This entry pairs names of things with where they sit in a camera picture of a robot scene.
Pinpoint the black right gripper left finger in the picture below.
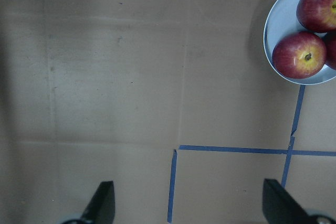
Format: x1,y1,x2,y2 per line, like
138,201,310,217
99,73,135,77
62,181,116,224

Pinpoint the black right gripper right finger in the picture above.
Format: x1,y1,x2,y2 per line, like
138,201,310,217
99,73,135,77
262,179,335,224

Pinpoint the red apple plate back-right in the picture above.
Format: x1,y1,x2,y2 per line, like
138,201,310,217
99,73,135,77
272,31,327,79

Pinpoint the red apple plate back-left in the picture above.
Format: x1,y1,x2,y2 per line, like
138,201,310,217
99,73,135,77
323,31,336,70

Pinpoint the light blue plate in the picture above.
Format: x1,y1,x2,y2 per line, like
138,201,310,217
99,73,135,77
263,0,335,86

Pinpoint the red apple plate front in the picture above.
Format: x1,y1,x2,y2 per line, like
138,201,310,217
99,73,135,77
296,0,335,33

